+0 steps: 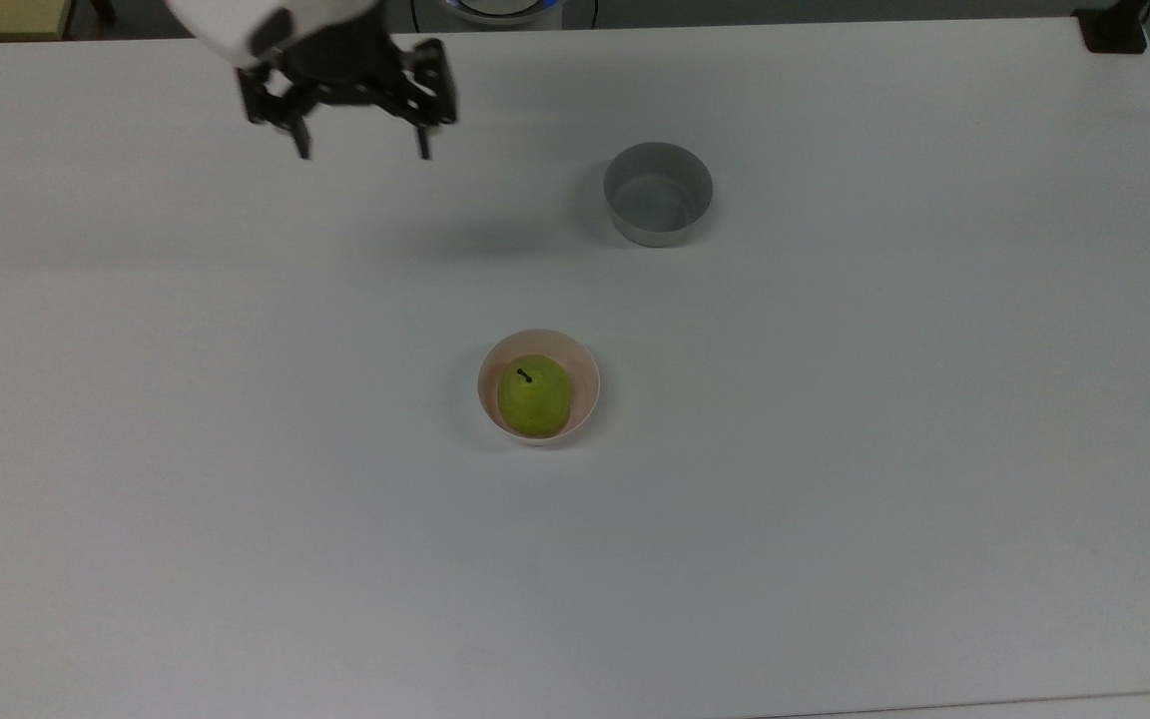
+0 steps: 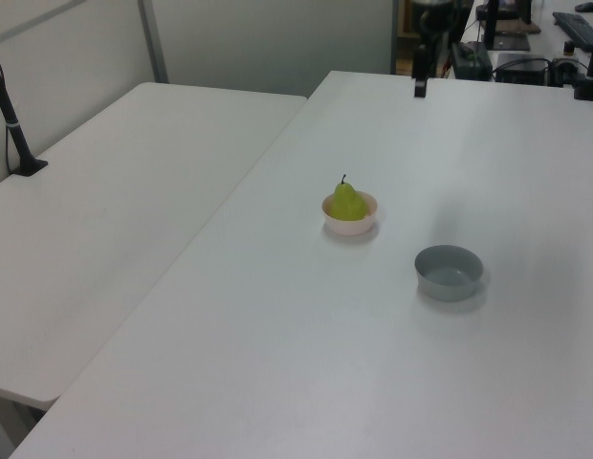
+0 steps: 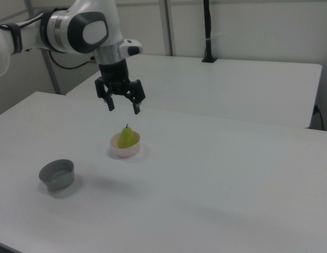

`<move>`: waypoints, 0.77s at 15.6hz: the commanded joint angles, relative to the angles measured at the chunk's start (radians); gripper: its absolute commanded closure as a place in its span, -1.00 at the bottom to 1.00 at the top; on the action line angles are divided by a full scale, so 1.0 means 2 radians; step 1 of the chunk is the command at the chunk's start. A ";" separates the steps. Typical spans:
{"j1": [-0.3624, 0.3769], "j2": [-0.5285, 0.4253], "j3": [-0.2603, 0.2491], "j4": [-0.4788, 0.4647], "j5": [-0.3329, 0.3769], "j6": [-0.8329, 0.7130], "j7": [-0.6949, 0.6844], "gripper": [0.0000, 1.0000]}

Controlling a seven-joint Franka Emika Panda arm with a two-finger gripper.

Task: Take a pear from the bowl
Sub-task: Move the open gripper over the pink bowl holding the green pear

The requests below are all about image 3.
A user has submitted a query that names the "black hanging cable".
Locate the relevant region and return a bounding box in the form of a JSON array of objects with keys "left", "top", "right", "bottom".
[{"left": 313, "top": 104, "right": 324, "bottom": 131}]

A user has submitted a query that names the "white side table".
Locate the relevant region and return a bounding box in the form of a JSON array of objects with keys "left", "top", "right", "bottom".
[{"left": 65, "top": 54, "right": 323, "bottom": 130}]

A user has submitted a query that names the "grey bowl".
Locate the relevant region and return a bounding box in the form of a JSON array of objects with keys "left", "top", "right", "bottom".
[{"left": 39, "top": 159, "right": 75, "bottom": 191}]

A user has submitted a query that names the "green pear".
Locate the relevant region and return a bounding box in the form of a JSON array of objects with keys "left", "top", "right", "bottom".
[{"left": 117, "top": 123, "right": 136, "bottom": 149}]

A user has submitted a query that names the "black strap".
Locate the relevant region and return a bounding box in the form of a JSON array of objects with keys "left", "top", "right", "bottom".
[{"left": 2, "top": 23, "right": 24, "bottom": 55}]

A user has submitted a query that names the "black pole with clamp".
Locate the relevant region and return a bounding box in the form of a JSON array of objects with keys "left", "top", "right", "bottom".
[{"left": 201, "top": 0, "right": 218, "bottom": 63}]

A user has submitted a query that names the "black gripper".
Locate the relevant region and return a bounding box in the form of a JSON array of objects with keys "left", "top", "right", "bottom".
[{"left": 94, "top": 59, "right": 146, "bottom": 115}]

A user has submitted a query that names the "aluminium frame post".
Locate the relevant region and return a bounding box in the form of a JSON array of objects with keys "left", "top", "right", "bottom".
[
  {"left": 158, "top": 0, "right": 178, "bottom": 56},
  {"left": 41, "top": 48, "right": 61, "bottom": 95}
]

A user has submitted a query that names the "pink bowl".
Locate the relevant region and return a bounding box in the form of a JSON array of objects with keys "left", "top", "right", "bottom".
[{"left": 109, "top": 131, "right": 141, "bottom": 159}]

